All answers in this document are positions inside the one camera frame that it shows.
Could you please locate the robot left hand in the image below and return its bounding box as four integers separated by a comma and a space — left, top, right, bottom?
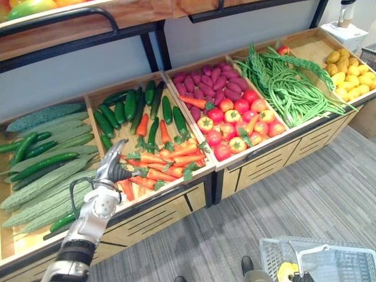
95, 139, 137, 186

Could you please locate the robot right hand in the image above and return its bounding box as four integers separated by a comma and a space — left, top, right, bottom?
293, 271, 313, 282

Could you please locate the white basket handle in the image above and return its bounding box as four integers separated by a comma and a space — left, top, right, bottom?
296, 244, 330, 276

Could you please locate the grey wire shopping basket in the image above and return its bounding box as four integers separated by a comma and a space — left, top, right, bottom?
259, 236, 376, 282

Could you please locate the yellow vegetable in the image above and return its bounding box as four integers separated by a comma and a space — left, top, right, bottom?
277, 262, 299, 282

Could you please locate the wooden vegetable display stand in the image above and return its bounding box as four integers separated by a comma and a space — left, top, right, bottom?
0, 72, 217, 282
163, 27, 376, 206

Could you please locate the orange carrot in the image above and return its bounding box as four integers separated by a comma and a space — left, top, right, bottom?
137, 167, 179, 183
178, 94, 216, 112
238, 113, 261, 146
129, 175, 167, 191
160, 137, 199, 159
146, 164, 200, 182
159, 119, 176, 152
125, 151, 167, 166
116, 178, 136, 202
136, 113, 150, 137
173, 152, 206, 168

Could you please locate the robot silver leg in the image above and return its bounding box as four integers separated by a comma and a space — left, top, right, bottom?
243, 269, 276, 282

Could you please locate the robot right dark foot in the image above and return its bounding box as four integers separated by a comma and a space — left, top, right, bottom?
240, 255, 255, 277

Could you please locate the dark green bitter gourd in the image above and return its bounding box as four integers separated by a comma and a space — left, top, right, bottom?
5, 102, 86, 133

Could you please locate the wooden fruit shelf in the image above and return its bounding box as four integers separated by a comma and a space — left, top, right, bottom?
0, 0, 330, 62

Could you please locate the orange fruit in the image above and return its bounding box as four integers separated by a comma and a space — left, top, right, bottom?
54, 0, 90, 8

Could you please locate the green leafy stalk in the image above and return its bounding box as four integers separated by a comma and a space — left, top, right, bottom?
234, 43, 267, 99

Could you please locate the green yellow mango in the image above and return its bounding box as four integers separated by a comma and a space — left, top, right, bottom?
7, 0, 58, 21

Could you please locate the green long bean bunch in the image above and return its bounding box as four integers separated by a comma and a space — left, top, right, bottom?
234, 51, 358, 129

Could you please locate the red fruit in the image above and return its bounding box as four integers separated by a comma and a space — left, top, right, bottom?
0, 0, 12, 23

